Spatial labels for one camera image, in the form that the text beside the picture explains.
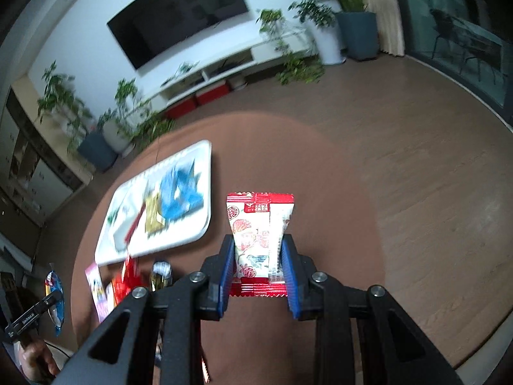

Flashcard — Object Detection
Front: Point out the pink cartoon snack packet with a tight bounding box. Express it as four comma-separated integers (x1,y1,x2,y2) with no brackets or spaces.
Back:
85,262,111,323

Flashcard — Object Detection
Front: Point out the wooden wall cabinet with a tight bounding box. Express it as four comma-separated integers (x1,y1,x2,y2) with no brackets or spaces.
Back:
0,86,95,229

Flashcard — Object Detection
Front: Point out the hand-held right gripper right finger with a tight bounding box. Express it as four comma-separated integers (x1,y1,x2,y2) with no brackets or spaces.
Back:
281,236,466,385

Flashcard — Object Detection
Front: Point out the bushy plant tall white pot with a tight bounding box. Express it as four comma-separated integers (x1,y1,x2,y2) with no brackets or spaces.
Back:
289,0,346,65

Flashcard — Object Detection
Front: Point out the broad-leaf plant blue planter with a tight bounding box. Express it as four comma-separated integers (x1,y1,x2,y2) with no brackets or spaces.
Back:
294,0,379,62

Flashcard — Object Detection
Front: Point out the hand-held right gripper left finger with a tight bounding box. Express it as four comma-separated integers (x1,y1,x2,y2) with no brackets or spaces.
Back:
52,235,237,385

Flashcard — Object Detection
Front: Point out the red chip bag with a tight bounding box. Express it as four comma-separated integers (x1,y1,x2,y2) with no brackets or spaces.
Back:
111,254,141,305

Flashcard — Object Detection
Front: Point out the trailing plant in hanging pot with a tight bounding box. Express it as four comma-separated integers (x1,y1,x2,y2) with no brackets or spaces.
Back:
256,8,297,55

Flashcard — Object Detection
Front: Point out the large light blue snack packet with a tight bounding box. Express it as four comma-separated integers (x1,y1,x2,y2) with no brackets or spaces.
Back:
158,159,203,221

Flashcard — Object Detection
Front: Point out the low vine plant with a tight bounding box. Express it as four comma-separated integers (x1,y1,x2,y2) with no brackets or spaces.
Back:
276,52,325,86

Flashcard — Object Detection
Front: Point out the plant in speckled white pot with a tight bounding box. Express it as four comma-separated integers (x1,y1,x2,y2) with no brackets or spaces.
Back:
98,78,139,155

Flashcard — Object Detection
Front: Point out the glass sliding door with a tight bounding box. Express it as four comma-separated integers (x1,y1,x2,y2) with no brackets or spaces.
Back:
395,0,513,129

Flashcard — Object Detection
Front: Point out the trailing vine plant on stand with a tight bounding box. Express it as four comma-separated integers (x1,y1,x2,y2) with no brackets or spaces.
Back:
132,61,201,149

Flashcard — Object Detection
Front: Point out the red storage box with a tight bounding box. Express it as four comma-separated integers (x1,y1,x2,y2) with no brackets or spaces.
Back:
164,98,198,120
196,82,230,107

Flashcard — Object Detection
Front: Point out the white television console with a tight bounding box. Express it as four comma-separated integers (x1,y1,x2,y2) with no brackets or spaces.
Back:
140,28,317,107

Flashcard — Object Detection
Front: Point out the white foam tray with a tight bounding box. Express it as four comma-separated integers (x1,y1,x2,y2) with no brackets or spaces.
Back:
95,140,212,266

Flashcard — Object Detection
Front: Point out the gold snack packet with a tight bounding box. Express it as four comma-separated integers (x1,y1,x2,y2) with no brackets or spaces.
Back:
143,192,167,236

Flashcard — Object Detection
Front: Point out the black patio chair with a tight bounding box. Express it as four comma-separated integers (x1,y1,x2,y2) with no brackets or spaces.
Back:
429,8,461,63

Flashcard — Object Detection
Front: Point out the person's left hand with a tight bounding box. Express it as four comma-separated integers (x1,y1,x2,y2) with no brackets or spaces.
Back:
18,335,59,383

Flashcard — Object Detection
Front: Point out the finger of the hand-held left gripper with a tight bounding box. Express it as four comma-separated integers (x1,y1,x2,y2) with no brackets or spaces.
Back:
34,291,64,317

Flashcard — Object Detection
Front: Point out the wall-mounted black television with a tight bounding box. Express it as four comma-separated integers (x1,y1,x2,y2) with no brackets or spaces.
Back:
107,0,249,70

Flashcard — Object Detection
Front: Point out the tall leafy tree blue planter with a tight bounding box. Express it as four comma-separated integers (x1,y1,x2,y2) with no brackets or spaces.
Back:
37,61,119,173

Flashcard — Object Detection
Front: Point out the green and white snack packet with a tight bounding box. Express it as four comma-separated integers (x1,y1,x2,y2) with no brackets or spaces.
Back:
106,202,125,227

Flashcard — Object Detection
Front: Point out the beige curtain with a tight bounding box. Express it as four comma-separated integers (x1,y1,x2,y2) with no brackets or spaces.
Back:
363,0,405,57

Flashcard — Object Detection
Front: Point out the red and white nut packet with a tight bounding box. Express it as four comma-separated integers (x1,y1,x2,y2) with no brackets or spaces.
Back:
226,192,295,297

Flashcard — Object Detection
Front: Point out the dark blue snack packet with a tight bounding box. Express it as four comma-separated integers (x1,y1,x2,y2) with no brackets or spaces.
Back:
44,265,65,338

